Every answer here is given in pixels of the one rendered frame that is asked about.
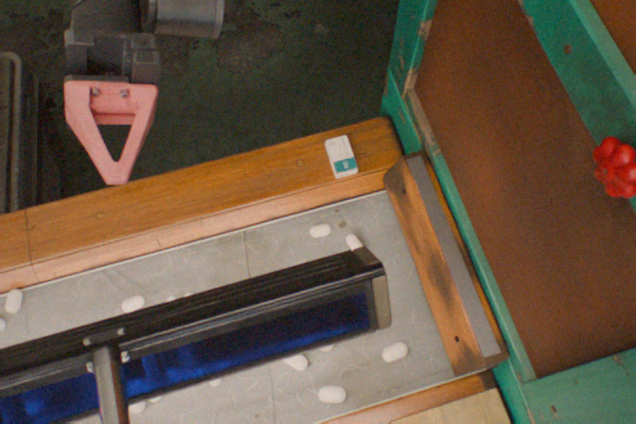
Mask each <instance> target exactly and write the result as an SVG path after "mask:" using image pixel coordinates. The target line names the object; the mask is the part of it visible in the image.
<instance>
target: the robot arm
mask: <svg viewBox="0 0 636 424"><path fill-rule="evenodd" d="M143 5H144V14H145V21H146V23H148V24H150V28H151V32H152V34H147V33H143V28H142V25H141V21H142V18H141V8H140V0H70V19H71V29H68V30H66V31H65V33H64V39H65V58H66V77H64V92H65V115H66V125H67V129H68V130H70V131H74V132H75V134H76V135H77V137H78V138H79V140H80V142H81V143H82V145H83V146H84V147H85V148H86V150H87V151H88V153H89V154H90V156H91V158H92V159H93V161H94V163H95V165H96V166H97V169H98V170H99V172H100V174H101V175H102V177H103V179H104V181H105V182H106V184H108V185H125V184H126V183H128V181H129V178H130V176H131V173H132V171H133V167H134V164H135V162H136V159H137V157H138V155H139V152H140V151H141V149H142V146H143V144H144V142H145V139H146V137H147V135H148V133H149V130H150V127H151V125H152V122H153V119H154V116H155V110H156V104H157V100H158V95H159V89H158V84H159V79H160V73H161V61H160V52H159V46H158V45H157V38H156V36H154V35H153V34H156V35H169V36H183V37H196V38H209V39H217V38H218V37H219V35H220V33H221V26H222V20H223V10H224V0H143ZM99 124H126V125H132V129H131V132H130V135H129V138H128V141H127V143H126V146H125V149H124V150H123V153H122V156H121V159H120V161H118V162H115V161H113V159H112V157H111V155H110V153H109V152H108V150H107V148H106V145H105V143H104V141H103V139H102V137H101V134H100V132H99V130H98V127H97V125H99Z"/></svg>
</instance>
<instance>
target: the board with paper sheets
mask: <svg viewBox="0 0 636 424"><path fill-rule="evenodd" d="M499 423H502V424H510V421H509V419H508V416H507V414H506V411H505V408H504V405H503V403H502V400H501V398H500V395H499V393H498V390H497V388H493V389H490V390H487V391H484V392H481V393H478V394H475V395H472V396H469V397H464V398H461V399H457V400H455V401H452V402H449V403H446V404H443V405H440V406H437V407H434V408H431V409H428V410H425V411H422V412H419V413H416V414H413V415H407V416H404V417H402V418H399V419H396V420H393V421H390V422H389V424H499Z"/></svg>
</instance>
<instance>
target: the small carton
mask: <svg viewBox="0 0 636 424"><path fill-rule="evenodd" d="M326 149H327V154H328V157H329V160H330V163H331V165H332V168H333V171H334V174H335V177H336V179H337V178H341V177H345V176H348V175H351V174H355V173H358V166H357V163H356V160H355V157H354V154H353V152H352V149H351V147H350V144H349V141H348V139H347V136H346V135H344V136H340V137H336V138H332V139H328V140H326Z"/></svg>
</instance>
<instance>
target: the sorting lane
mask: <svg viewBox="0 0 636 424"><path fill-rule="evenodd" d="M323 223H327V224H329V226H330V227H331V231H330V233H329V234H328V235H326V236H321V237H319V238H314V237H313V236H312V235H311V234H310V229H311V227H312V226H315V225H320V224H323ZM350 234H353V235H355V236H356V237H357V238H358V240H359V241H360V243H361V244H362V246H365V247H367V248H368V249H369V250H370V251H371V252H372V253H373V254H374V255H375V256H376V257H377V258H378V259H379V260H380V261H381V262H382V263H383V265H384V268H385V271H386V273H387V280H388V289H389V296H390V305H391V313H392V325H391V326H390V327H388V328H386V329H383V330H376V332H373V333H370V334H367V335H363V336H361V337H358V338H355V339H351V340H348V341H345V342H341V343H338V344H334V345H333V347H332V348H331V349H330V350H329V351H327V352H325V351H322V350H319V349H317V350H313V351H310V352H308V353H304V354H301V355H303V356H304V357H305V358H306V359H307V361H308V366H307V368H306V369H305V370H302V371H298V370H296V369H294V368H293V367H291V366H289V365H288V364H286V363H285V362H284V361H283V360H282V361H279V362H273V363H270V364H267V365H263V366H260V367H258V368H254V369H251V370H248V371H244V372H241V373H238V374H235V375H232V376H229V377H225V378H222V379H221V383H220V384H219V385H218V386H212V385H210V383H209V382H207V383H204V384H201V385H198V386H194V387H191V388H188V389H185V390H182V391H179V392H175V393H172V394H169V395H165V396H162V398H161V399H160V400H159V401H157V402H152V401H149V400H147V401H145V403H146V405H145V409H144V410H143V411H142V412H141V413H139V414H134V413H132V412H131V414H132V424H317V423H320V422H324V421H327V420H330V419H332V418H335V417H338V416H342V415H347V414H350V413H353V412H356V411H359V410H362V409H365V408H368V407H371V406H374V405H378V404H381V403H383V402H386V401H389V400H392V399H395V398H401V397H404V396H407V395H410V394H412V393H416V392H419V391H422V390H425V389H428V388H431V387H434V386H437V385H440V384H443V383H446V382H449V381H453V380H458V379H461V378H463V377H466V376H470V375H473V374H476V373H479V372H482V371H485V370H486V369H481V370H478V371H475V372H472V373H469V374H466V375H463V376H460V377H456V376H454V373H453V370H452V367H451V363H450V360H449V357H448V355H447V352H446V350H445V347H444V345H443V343H442V340H441V337H440V334H439V332H438V329H437V326H436V324H435V321H434V319H433V315H432V312H431V309H430V306H429V304H428V301H427V298H426V295H425V292H424V290H423V288H422V285H421V282H420V279H419V276H418V273H417V270H416V267H415V263H414V260H413V258H412V255H411V253H410V250H409V247H408V244H407V242H406V239H405V237H404V234H403V232H402V229H401V227H400V224H399V222H398V217H397V215H396V212H395V210H394V207H393V206H392V203H391V200H390V197H389V195H388V193H387V191H386V190H383V191H380V192H376V193H373V194H369V195H365V196H362V197H359V198H355V199H352V200H348V201H344V202H341V203H335V204H332V205H328V206H324V207H321V208H317V209H313V210H310V211H307V212H303V213H300V214H296V215H292V216H289V217H286V218H282V219H279V220H275V221H269V222H265V223H261V224H259V225H255V226H251V227H248V228H244V229H240V230H238V231H234V232H230V233H227V234H223V235H219V236H216V237H213V238H207V239H203V240H199V241H196V242H192V243H188V244H186V245H182V246H178V247H175V248H171V249H167V250H165V251H161V252H157V253H154V254H150V255H146V256H141V257H137V258H134V259H130V260H126V261H123V262H119V263H116V264H113V265H109V266H105V267H102V268H98V269H94V270H92V271H88V272H84V273H81V274H74V275H71V276H67V277H64V278H61V279H57V280H53V281H50V282H46V283H43V284H40V285H36V286H32V287H29V288H25V289H21V290H19V291H21V293H22V295H23V296H22V302H21V307H20V309H19V310H18V311H17V312H14V313H10V312H8V311H7V310H6V302H7V298H8V293H5V294H1V295H0V318H1V319H3V320H4V321H5V322H6V327H5V328H4V329H3V330H2V331H0V348H3V347H7V346H10V345H16V344H19V343H22V342H26V341H29V340H33V339H37V338H40V337H43V336H46V335H50V334H53V333H57V332H60V331H64V330H67V329H70V328H73V327H80V326H83V325H87V324H90V323H94V322H96V321H100V320H103V319H107V318H110V317H114V316H117V315H120V314H123V313H127V312H125V311H124V310H123V309H122V303H123V302H124V301H125V300H127V299H130V298H132V297H134V296H136V295H140V296H142V297H143V298H144V299H145V303H144V305H143V306H142V307H141V308H139V309H143V308H146V307H150V306H153V305H157V304H160V303H164V302H167V300H168V298H169V297H171V296H172V295H176V296H178V297H179V298H181V297H184V296H185V294H186V293H188V292H192V293H197V292H203V291H207V290H210V289H214V288H217V287H220V286H224V285H227V284H231V283H234V282H238V281H240V280H244V279H247V278H251V277H254V276H258V275H261V274H267V273H270V272H274V271H277V270H281V269H284V268H288V267H290V266H294V265H297V264H301V263H304V262H308V261H311V260H314V259H318V258H321V257H325V256H331V255H334V254H338V253H340V252H344V251H347V250H351V248H350V246H349V245H348V244H347V243H346V237H347V236H348V235H350ZM351 251H352V250H351ZM136 310H137V309H136ZM399 342H401V343H404V344H406V345H407V348H408V352H407V354H406V356H405V357H403V358H401V359H398V360H396V361H394V362H386V361H385V360H384V359H383V357H382V351H383V350H384V349H385V348H386V347H388V346H390V345H393V344H396V343H399ZM324 386H337V387H342V388H343V389H344V390H345V394H346V396H345V399H344V401H343V402H341V403H331V402H323V401H322V400H321V399H320V398H319V395H318V394H319V391H320V389H321V388H322V387H324Z"/></svg>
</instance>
